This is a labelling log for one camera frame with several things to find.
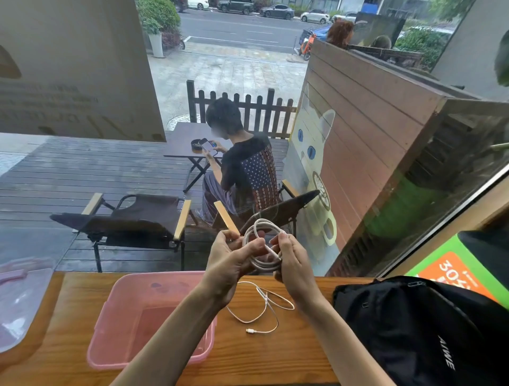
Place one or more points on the dark standing board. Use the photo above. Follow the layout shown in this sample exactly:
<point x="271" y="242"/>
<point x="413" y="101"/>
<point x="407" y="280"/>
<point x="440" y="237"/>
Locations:
<point x="377" y="26"/>

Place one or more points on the wooden partition with cat painting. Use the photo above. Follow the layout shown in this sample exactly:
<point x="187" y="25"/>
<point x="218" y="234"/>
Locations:
<point x="366" y="119"/>

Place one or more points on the beige window poster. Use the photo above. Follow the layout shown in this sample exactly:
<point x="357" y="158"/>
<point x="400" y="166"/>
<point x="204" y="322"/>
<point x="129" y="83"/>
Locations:
<point x="79" y="67"/>

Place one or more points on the dark folding outdoor table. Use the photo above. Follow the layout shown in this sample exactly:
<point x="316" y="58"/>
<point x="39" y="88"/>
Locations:
<point x="181" y="147"/>

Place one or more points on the person's left forearm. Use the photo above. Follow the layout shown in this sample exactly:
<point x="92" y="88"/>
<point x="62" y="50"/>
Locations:
<point x="171" y="342"/>

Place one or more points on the brown folding armchair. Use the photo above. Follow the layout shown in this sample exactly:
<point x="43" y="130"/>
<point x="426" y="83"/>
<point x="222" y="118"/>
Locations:
<point x="139" y="226"/>
<point x="286" y="210"/>

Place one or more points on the blue car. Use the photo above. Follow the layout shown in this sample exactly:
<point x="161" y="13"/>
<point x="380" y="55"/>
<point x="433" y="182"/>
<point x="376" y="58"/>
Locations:
<point x="320" y="32"/>

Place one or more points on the green orange black kiosk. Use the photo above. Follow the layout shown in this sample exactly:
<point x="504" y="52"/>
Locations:
<point x="449" y="270"/>

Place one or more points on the person's right forearm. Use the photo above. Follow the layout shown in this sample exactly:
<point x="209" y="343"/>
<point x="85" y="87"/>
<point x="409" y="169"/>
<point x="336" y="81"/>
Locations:
<point x="346" y="350"/>

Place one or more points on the black backpack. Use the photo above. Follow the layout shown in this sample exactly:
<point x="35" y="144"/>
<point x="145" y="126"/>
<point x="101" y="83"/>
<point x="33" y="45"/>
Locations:
<point x="397" y="330"/>

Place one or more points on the tan window frame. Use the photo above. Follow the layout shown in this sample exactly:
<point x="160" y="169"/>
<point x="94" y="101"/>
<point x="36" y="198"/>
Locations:
<point x="457" y="226"/>

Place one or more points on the dark wooden picket fence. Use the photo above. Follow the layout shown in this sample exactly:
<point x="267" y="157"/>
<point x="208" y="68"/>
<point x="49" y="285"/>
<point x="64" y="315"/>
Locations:
<point x="195" y="103"/>

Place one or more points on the green leafy plant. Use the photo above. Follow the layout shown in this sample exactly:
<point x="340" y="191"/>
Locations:
<point x="503" y="63"/>

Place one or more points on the black ashtray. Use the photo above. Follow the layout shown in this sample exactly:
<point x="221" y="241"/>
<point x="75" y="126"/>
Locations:
<point x="196" y="145"/>

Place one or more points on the orange scooter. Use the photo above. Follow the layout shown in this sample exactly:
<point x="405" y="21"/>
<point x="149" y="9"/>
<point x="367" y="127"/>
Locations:
<point x="307" y="45"/>

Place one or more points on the row of parked cars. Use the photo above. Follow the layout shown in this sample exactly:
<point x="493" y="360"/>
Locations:
<point x="278" y="12"/>

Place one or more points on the green bush white planter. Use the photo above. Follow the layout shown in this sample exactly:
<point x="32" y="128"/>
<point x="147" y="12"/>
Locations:
<point x="159" y="20"/>

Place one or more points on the pink plastic box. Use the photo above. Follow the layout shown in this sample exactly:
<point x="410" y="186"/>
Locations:
<point x="131" y="314"/>

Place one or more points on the person's right hand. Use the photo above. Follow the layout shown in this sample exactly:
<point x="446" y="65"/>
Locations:
<point x="298" y="274"/>

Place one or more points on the person's left hand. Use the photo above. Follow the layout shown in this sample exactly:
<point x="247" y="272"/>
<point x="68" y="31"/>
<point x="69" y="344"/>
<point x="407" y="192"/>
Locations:
<point x="226" y="266"/>

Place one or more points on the clear pink box lid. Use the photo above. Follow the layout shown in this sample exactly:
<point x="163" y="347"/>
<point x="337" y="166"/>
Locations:
<point x="24" y="302"/>

